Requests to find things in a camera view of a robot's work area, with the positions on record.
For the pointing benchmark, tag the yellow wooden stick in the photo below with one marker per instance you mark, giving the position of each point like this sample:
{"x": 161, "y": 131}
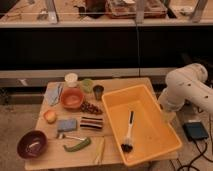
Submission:
{"x": 99, "y": 152}

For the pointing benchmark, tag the silver fork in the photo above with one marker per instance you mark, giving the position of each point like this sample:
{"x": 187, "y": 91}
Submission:
{"x": 62, "y": 136}

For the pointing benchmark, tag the yellow plastic bin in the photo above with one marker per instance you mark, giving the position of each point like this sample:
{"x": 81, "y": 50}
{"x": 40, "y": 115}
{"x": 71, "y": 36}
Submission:
{"x": 152, "y": 136}

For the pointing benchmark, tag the dark metal cup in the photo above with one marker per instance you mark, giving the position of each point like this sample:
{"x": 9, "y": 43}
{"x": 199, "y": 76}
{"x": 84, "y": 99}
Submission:
{"x": 98, "y": 92}

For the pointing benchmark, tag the orange bowl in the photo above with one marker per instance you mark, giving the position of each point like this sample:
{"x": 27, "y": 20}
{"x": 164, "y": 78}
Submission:
{"x": 72, "y": 98}

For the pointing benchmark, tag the yellow apple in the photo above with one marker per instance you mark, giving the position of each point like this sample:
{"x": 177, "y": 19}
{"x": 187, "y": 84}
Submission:
{"x": 50, "y": 116}

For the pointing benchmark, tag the bunch of dark grapes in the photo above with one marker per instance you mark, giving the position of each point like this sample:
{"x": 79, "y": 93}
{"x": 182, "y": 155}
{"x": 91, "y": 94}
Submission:
{"x": 90, "y": 108}

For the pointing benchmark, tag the purple bowl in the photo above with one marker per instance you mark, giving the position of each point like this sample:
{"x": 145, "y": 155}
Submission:
{"x": 32, "y": 144}

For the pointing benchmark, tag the blue grey cloth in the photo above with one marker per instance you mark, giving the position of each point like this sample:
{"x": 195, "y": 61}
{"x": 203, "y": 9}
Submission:
{"x": 52, "y": 95}

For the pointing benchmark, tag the green cup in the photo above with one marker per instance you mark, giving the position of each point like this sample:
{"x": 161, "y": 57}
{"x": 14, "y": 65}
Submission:
{"x": 87, "y": 85}

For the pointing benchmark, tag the black and white dish brush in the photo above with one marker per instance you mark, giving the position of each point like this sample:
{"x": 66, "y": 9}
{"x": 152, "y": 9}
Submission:
{"x": 127, "y": 143}

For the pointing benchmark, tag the green pepper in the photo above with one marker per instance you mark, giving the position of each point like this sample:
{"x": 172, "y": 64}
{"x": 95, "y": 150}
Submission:
{"x": 79, "y": 146}

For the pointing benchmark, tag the black foot pedal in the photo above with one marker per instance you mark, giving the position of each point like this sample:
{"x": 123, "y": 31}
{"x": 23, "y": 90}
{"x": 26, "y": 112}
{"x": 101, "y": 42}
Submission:
{"x": 195, "y": 131}

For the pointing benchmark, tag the blue sponge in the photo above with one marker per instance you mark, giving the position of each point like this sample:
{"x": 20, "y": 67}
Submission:
{"x": 67, "y": 125}

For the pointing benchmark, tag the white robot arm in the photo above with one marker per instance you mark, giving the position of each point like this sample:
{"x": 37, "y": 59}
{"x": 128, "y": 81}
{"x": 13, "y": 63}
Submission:
{"x": 187, "y": 83}

